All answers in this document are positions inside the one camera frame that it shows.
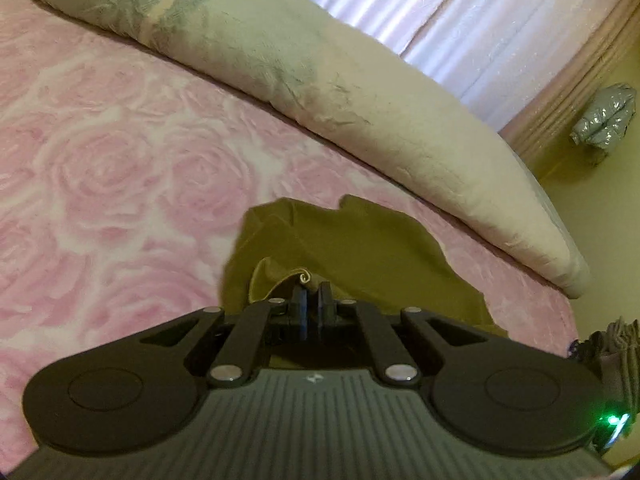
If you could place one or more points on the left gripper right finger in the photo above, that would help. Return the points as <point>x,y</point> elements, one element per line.
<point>352,321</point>

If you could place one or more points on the pink window curtain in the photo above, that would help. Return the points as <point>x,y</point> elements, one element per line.
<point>525,67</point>

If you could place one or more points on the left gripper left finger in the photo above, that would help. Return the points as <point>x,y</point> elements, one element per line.
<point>246,347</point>

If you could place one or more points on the pink floral bed blanket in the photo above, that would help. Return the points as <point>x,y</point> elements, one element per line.
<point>124,180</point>

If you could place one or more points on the olive green shirt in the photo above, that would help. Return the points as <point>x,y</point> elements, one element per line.
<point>363,250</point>

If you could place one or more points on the stack of green folded clothes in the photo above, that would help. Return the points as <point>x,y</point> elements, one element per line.
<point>613,356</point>

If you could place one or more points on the grey and cream duvet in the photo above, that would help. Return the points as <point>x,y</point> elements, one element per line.
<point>348,88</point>

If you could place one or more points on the silver puffer jacket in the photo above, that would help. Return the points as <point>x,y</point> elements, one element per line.
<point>604,123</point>

